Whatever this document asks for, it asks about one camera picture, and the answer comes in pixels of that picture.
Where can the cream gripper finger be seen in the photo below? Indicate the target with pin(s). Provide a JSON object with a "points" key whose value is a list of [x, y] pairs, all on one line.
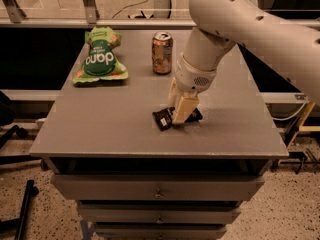
{"points": [[172, 93], [185, 103]]}

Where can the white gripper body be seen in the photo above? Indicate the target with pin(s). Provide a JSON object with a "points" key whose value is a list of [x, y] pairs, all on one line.
{"points": [[193, 78]]}

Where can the black rxbar chocolate bar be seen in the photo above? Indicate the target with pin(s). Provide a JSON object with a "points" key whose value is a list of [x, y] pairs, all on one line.
{"points": [[164, 117]]}

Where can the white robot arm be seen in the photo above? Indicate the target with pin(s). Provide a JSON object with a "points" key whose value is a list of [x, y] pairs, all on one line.
{"points": [[292, 51]]}

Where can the orange soda can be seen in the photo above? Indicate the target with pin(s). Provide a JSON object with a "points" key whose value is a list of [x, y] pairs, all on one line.
{"points": [[162, 46]]}

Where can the green snack bag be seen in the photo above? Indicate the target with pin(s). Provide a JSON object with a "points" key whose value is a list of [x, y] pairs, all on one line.
{"points": [[101, 64]]}

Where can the grey drawer cabinet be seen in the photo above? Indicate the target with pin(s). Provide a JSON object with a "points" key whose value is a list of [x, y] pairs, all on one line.
{"points": [[134, 181]]}

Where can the black office chair base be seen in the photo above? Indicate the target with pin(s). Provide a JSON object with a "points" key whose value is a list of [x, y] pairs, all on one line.
{"points": [[7, 118]]}

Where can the black metal stand leg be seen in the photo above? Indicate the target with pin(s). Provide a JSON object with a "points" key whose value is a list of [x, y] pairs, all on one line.
{"points": [[18, 225]]}

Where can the yellow metal frame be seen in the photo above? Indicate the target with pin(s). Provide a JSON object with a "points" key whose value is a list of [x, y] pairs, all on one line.
{"points": [[302, 123]]}

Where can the grey metal window rail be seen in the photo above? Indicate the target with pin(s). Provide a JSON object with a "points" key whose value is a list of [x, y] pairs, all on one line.
{"points": [[88, 13]]}

